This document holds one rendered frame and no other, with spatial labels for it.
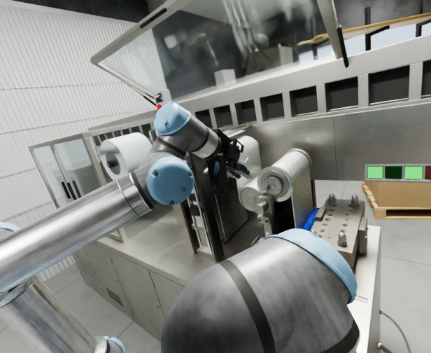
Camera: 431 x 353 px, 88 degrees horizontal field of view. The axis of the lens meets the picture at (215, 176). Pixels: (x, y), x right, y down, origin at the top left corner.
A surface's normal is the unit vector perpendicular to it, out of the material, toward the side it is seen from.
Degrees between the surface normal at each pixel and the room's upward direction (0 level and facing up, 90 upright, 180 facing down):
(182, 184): 90
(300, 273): 42
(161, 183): 90
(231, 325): 54
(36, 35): 90
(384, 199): 90
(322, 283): 61
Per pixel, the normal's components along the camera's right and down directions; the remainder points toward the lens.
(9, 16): 0.79, 0.01
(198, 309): -0.57, -0.52
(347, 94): -0.59, 0.36
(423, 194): -0.41, 0.35
